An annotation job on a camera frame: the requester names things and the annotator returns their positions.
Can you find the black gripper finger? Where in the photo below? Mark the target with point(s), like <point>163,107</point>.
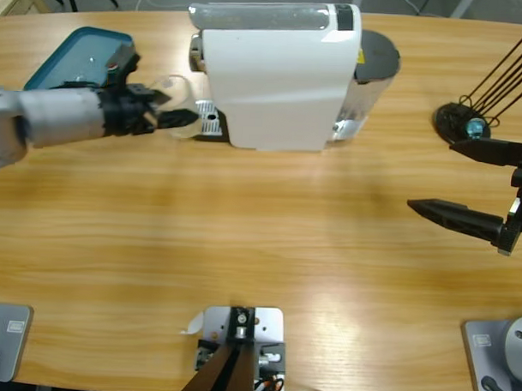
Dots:
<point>178,117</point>
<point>490,151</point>
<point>153,95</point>
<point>457,217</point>

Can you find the clear drinking glass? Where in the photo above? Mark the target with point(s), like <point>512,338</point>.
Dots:
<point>181,94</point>

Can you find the white capsule coffee machine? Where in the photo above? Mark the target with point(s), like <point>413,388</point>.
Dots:
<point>269,84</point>

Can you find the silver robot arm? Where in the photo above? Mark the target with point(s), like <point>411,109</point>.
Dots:
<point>45,119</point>

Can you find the blue coffee capsule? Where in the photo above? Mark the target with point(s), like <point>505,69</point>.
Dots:
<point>475,127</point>

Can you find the black drip tray metal grille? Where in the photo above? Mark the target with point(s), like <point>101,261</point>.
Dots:
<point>210,118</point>

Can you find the black capsule holder with rods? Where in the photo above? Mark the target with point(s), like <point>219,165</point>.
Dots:
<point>450,120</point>

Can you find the teal plastic tray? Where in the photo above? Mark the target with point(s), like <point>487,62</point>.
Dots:
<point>77,56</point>

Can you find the clear water tank black lid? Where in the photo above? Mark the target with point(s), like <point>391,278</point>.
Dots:
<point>377,53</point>

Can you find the white paper tag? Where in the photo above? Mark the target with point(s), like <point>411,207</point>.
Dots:
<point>195,324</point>

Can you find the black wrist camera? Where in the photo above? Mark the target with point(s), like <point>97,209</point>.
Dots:
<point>122,66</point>

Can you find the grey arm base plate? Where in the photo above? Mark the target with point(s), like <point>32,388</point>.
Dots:
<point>11,345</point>
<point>478,362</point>

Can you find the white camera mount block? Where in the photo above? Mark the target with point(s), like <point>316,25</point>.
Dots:
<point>269,324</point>

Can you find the black mount bracket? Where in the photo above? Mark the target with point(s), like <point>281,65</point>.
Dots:
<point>280,368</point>

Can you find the dark camera post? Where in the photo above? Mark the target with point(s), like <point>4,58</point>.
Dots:
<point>227,374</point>

